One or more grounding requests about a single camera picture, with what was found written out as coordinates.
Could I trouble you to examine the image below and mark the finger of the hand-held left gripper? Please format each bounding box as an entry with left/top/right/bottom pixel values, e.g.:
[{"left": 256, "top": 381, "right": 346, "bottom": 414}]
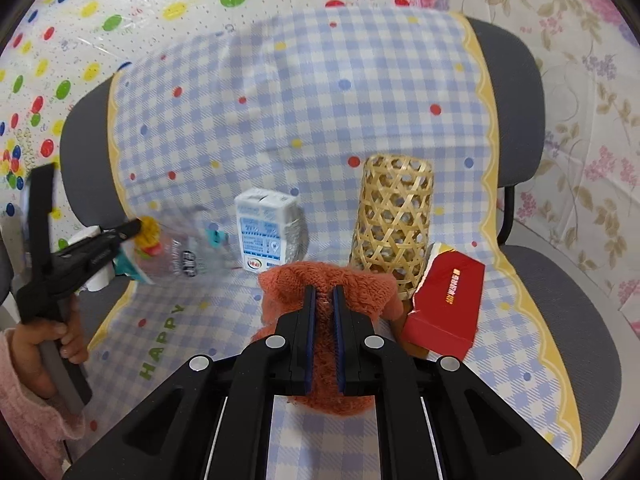
[{"left": 50, "top": 216, "right": 142, "bottom": 285}]

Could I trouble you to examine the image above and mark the red cardboard box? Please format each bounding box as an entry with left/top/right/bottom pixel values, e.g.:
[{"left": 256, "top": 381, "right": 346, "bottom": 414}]
[{"left": 402, "top": 242, "right": 487, "bottom": 361}]

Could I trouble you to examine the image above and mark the orange knitted cloth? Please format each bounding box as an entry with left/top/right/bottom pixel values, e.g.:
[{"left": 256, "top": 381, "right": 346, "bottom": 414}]
[{"left": 257, "top": 260, "right": 406, "bottom": 418}]

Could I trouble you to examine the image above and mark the person's left hand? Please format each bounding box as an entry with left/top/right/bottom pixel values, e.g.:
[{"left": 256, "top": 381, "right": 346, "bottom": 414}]
[{"left": 12, "top": 305, "right": 90, "bottom": 397}]

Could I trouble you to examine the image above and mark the white blue milk carton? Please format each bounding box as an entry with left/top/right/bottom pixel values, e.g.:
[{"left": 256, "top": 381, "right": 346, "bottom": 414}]
[{"left": 234, "top": 189, "right": 307, "bottom": 275}]

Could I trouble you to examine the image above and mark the grey office chair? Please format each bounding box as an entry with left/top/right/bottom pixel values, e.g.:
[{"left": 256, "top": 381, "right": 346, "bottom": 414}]
[{"left": 59, "top": 16, "right": 623, "bottom": 466}]

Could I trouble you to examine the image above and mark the clear plastic bottle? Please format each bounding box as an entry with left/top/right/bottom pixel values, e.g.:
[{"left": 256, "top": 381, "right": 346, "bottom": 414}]
[{"left": 127, "top": 215, "right": 241, "bottom": 286}]

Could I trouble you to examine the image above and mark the blue checked plastic cloth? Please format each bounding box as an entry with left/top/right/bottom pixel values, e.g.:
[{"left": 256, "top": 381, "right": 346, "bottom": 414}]
[{"left": 90, "top": 7, "right": 583, "bottom": 480}]

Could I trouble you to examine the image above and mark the woven bamboo basket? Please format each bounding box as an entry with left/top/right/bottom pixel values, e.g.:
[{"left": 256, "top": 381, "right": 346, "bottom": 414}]
[{"left": 348, "top": 155, "right": 435, "bottom": 303}]

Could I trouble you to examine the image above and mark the balloon print plastic sheet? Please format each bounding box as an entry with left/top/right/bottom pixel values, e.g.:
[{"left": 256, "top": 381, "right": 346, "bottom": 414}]
[{"left": 0, "top": 0, "right": 426, "bottom": 261}]

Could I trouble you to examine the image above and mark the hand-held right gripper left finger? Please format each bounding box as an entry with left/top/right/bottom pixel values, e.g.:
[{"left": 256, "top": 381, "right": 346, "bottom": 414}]
[{"left": 62, "top": 284, "right": 321, "bottom": 480}]

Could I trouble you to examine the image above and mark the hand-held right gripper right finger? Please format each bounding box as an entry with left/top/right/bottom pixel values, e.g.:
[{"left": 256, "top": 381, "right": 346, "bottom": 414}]
[{"left": 331, "top": 284, "right": 583, "bottom": 480}]

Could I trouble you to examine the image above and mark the person's left forearm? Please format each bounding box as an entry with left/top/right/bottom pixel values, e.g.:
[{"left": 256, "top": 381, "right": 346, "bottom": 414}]
[{"left": 0, "top": 330, "right": 88, "bottom": 461}]

